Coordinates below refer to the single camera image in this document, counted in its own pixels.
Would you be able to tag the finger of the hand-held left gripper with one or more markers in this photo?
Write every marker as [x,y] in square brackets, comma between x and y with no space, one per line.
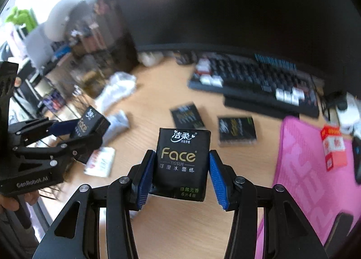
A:
[62,128]
[84,146]

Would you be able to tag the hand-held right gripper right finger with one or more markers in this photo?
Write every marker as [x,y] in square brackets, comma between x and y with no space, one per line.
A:
[218,183]

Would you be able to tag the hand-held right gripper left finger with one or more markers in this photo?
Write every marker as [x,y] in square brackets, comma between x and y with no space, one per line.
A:
[143,180]

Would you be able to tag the black tissue pack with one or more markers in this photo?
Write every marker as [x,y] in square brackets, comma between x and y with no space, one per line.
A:
[186,115]
[237,130]
[88,123]
[180,160]

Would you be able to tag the wooden desktop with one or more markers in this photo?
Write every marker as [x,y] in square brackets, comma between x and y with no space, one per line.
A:
[158,98]

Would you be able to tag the person's left hand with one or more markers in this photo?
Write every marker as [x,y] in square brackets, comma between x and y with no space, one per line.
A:
[10,202]

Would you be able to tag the white sachet with red mark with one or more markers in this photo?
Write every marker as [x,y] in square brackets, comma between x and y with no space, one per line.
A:
[100,160]

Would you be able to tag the labelled tin can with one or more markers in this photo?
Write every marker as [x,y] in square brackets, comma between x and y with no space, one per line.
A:
[52,104]

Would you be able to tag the white snack packet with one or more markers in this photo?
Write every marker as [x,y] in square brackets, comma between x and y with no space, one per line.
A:
[117,123]

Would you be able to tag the clear glass jar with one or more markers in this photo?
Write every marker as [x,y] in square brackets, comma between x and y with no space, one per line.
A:
[90,81]

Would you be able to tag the crumpled white plastic bag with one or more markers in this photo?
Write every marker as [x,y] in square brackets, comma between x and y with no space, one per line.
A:
[118,87]

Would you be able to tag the pink desk mat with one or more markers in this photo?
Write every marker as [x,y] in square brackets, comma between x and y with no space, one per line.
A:
[304,163]

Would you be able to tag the dark acrylic storage organizer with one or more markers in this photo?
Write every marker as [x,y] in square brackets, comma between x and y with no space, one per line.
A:
[107,30]

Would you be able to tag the black mechanical keyboard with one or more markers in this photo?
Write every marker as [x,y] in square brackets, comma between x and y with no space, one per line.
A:
[253,78]

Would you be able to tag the red and white box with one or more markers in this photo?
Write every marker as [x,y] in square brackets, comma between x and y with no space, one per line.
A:
[332,146]

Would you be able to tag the green object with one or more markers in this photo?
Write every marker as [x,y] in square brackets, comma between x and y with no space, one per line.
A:
[19,16]

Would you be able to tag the black phone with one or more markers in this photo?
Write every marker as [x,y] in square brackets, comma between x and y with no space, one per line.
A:
[338,230]

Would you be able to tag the black computer mouse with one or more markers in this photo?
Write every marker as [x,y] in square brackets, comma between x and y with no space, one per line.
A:
[357,160]

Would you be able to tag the black power adapter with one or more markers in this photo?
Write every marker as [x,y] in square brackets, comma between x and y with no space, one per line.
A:
[335,102]

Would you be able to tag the white power strip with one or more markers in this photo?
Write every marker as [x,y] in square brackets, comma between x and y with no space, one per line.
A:
[351,115]

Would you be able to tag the black curved monitor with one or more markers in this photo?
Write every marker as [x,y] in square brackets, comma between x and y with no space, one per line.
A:
[225,8]

